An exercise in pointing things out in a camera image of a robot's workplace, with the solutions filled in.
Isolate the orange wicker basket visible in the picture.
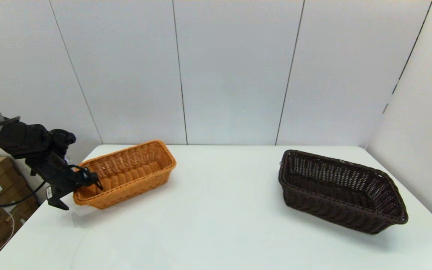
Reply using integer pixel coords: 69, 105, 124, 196
73, 140, 177, 210

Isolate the dark brown wicker basket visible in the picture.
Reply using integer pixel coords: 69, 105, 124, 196
278, 149, 409, 235

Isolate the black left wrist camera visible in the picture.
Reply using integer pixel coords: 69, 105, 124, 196
50, 129, 77, 156

